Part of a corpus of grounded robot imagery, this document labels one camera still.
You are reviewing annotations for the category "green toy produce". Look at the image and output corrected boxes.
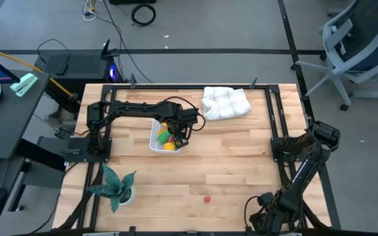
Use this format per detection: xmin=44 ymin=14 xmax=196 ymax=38
xmin=156 ymin=130 xmax=172 ymax=144

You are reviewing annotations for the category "white perforated plastic basket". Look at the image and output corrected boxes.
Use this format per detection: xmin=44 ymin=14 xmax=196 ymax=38
xmin=148 ymin=118 xmax=182 ymax=155

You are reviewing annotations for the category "white checked cloth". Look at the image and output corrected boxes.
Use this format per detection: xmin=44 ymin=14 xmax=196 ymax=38
xmin=201 ymin=86 xmax=253 ymax=121

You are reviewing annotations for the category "potted plant white pot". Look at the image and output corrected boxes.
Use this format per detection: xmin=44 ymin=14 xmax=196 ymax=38
xmin=86 ymin=163 xmax=137 ymax=214

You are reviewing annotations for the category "black wifi antenna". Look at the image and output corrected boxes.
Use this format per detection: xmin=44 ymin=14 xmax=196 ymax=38
xmin=100 ymin=39 xmax=118 ymax=60

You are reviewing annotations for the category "black computer tower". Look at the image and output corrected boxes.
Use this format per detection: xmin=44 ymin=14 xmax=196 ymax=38
xmin=33 ymin=49 xmax=125 ymax=87

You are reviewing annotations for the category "small black power adapter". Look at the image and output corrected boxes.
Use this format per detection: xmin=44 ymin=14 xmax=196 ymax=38
xmin=54 ymin=127 xmax=73 ymax=140

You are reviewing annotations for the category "flat black device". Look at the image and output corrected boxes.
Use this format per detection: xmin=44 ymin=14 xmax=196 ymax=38
xmin=54 ymin=62 xmax=70 ymax=76

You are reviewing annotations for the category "mint green stapler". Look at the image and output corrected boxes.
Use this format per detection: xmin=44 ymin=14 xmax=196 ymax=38
xmin=9 ymin=72 xmax=39 ymax=98

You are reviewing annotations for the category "black office desk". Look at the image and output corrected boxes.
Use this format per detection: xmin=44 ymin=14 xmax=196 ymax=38
xmin=0 ymin=69 xmax=51 ymax=161

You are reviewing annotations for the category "grey mesh office chair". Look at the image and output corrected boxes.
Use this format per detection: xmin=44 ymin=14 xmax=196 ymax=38
xmin=290 ymin=0 xmax=378 ymax=111

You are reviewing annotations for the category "black floor cable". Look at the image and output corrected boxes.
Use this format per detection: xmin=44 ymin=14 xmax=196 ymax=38
xmin=102 ymin=0 xmax=154 ymax=85

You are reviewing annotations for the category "coiled black cable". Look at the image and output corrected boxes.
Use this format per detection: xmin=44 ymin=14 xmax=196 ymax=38
xmin=131 ymin=3 xmax=158 ymax=28

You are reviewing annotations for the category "white cable bundle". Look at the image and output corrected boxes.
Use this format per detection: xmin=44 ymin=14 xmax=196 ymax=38
xmin=83 ymin=0 xmax=98 ymax=22

